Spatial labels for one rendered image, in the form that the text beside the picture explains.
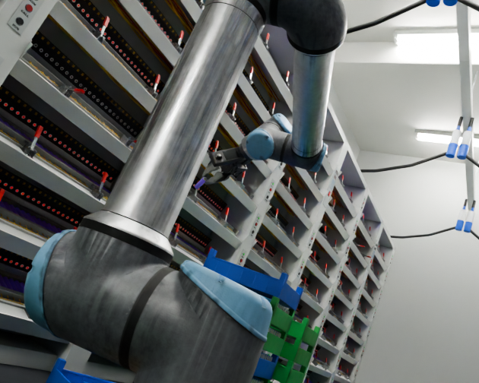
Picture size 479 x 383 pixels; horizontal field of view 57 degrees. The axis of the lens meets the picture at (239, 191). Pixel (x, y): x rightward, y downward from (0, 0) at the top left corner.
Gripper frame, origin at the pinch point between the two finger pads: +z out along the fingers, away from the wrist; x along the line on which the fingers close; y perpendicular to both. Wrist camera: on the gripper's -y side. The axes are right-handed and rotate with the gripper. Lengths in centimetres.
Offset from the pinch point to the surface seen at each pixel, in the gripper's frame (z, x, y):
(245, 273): -2.3, -37.4, -3.8
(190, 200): 16.9, -0.1, 9.3
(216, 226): 24.6, -8.7, 29.8
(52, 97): -1, 23, -54
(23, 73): -4, 26, -63
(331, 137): -3, 36, 156
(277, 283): -11.4, -44.5, -2.8
